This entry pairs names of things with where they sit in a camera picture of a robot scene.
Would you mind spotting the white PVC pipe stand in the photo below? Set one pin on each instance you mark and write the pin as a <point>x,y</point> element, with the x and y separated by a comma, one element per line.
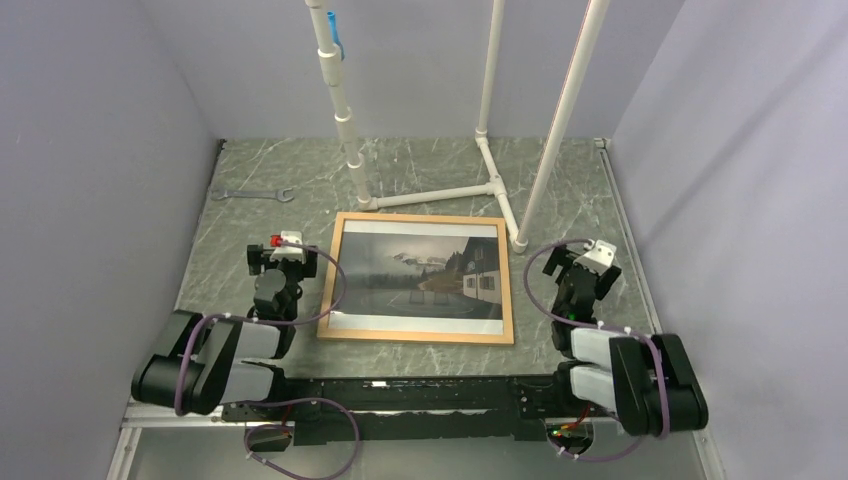
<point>329,54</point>

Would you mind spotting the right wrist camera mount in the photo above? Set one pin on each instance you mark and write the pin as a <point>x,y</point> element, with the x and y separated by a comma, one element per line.
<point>597,256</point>

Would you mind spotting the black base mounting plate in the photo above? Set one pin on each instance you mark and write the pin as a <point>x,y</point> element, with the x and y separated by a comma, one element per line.
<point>517,407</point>

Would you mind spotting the wooden picture frame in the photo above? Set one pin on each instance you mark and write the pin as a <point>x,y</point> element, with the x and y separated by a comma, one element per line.
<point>331,298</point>

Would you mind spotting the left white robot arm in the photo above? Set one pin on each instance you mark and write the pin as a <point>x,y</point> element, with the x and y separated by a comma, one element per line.
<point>200,361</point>

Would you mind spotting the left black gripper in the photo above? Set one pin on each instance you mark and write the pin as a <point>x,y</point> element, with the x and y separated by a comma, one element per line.
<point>260,258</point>

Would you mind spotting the glossy photo board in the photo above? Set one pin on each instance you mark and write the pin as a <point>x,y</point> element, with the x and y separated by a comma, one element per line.
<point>417,278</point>

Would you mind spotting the grey metal wrench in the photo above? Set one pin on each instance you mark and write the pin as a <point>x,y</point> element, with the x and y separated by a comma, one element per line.
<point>281,195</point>

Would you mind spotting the aluminium rail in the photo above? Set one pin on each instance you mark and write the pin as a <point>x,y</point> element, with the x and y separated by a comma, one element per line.
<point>156,443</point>

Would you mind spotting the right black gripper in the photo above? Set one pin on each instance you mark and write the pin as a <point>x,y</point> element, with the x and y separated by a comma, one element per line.
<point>560,256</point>

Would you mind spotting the blue nozzle on pipe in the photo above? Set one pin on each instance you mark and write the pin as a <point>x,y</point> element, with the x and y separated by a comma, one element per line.
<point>332,22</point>

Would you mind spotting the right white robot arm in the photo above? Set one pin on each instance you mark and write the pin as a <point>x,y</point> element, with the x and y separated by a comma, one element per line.
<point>646,382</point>

